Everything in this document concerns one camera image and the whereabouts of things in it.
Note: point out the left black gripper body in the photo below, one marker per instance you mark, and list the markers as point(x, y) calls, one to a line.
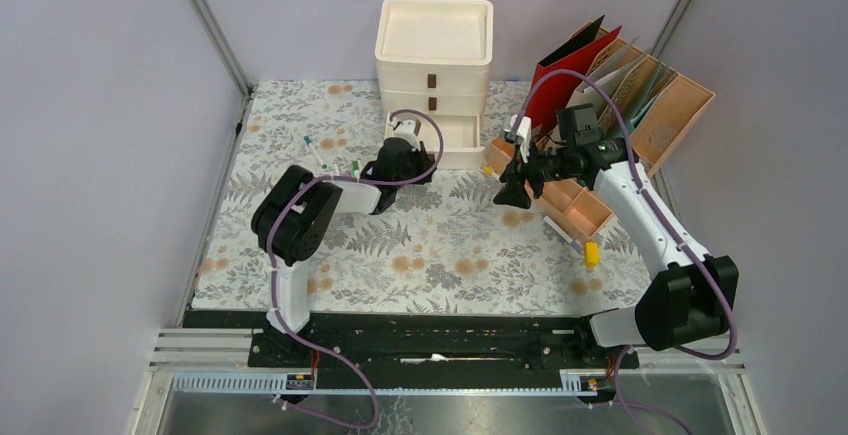
point(415, 167)

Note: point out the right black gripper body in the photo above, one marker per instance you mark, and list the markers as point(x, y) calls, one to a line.
point(551, 164)

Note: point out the red folder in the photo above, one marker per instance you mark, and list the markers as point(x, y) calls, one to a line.
point(577, 53)

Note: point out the white three-drawer organizer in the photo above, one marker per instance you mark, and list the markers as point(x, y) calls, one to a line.
point(434, 56)

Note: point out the beige folder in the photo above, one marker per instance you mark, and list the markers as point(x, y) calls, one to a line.
point(608, 71)

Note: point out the teal folder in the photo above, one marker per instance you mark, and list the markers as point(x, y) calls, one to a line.
point(645, 94)

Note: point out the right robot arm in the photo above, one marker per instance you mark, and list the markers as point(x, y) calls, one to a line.
point(691, 291)

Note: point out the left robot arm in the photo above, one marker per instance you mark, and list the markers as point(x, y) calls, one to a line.
point(292, 220)

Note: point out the purple capped white marker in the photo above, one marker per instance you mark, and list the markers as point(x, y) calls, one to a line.
point(573, 243)

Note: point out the floral table mat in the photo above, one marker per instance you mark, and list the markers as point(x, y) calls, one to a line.
point(442, 247)

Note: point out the yellow eraser block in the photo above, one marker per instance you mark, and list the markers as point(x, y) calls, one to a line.
point(591, 253)

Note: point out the teal capped white marker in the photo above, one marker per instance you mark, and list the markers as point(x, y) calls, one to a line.
point(315, 152)

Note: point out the orange plastic file rack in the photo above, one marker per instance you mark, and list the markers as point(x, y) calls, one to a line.
point(673, 113)

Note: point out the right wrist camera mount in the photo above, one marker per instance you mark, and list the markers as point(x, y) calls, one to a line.
point(517, 131)

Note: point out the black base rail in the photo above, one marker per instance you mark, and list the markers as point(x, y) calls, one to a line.
point(418, 352)

